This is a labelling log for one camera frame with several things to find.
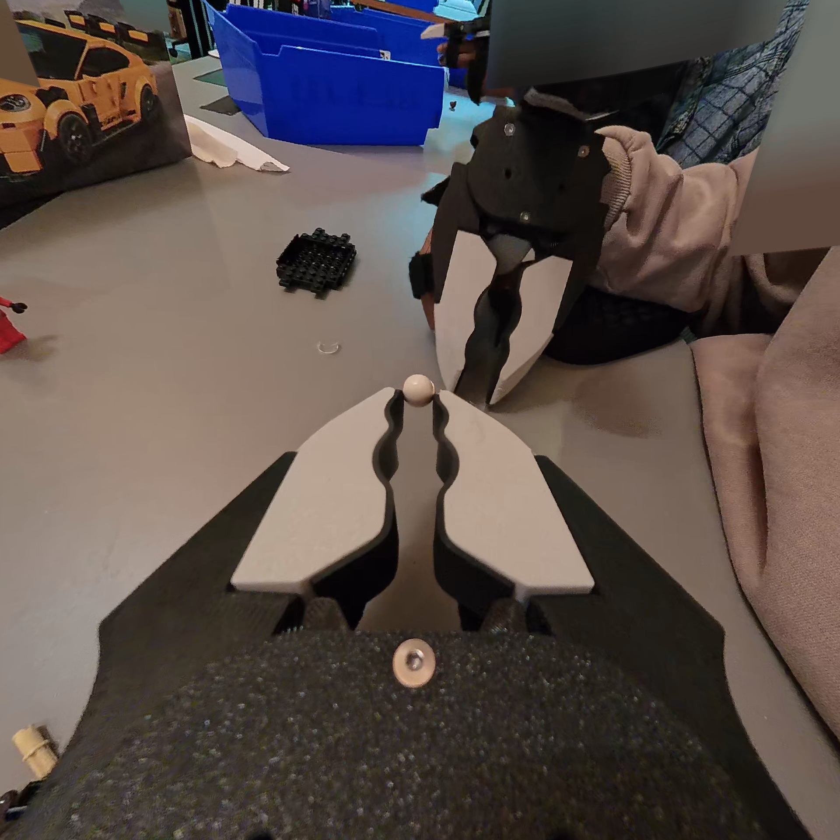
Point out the black cloth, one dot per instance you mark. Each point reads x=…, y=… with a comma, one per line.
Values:
x=617, y=328

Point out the person's right forearm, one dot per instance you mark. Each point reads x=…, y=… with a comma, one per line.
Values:
x=669, y=216

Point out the clear plastic piece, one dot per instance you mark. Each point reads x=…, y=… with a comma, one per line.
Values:
x=328, y=346

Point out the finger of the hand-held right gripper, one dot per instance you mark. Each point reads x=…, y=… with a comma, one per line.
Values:
x=459, y=295
x=538, y=308

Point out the person's right hand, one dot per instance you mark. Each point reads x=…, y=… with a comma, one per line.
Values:
x=431, y=315

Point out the black brick chassis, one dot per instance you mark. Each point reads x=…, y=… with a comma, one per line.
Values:
x=316, y=262

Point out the pile of small bricks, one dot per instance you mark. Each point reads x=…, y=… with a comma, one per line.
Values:
x=36, y=754

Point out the large blue plastic bin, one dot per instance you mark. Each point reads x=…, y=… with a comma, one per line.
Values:
x=328, y=98

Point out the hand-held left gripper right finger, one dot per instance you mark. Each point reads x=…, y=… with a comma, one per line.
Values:
x=518, y=525

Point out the torn white paper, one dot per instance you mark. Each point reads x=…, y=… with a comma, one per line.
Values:
x=223, y=148

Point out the red toy minifigure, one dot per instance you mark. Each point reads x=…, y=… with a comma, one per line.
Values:
x=8, y=328

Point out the yellow car picture box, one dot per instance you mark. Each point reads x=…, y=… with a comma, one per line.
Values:
x=98, y=85

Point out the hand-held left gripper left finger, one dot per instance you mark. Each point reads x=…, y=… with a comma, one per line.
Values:
x=308, y=518

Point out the white toy helmet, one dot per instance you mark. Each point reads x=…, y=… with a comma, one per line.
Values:
x=418, y=389

